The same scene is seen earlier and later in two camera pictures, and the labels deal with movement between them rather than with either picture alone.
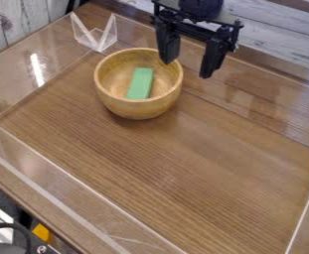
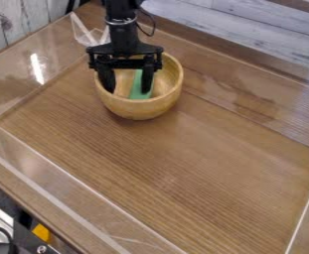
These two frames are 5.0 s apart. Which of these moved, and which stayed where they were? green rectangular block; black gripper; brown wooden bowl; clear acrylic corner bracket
Moved: black gripper
Stayed: clear acrylic corner bracket; green rectangular block; brown wooden bowl
